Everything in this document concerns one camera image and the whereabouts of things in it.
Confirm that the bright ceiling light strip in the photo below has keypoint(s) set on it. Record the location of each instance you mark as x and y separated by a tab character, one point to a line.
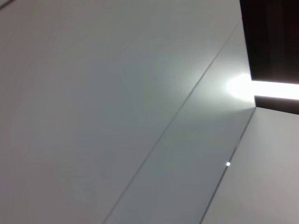
273	89

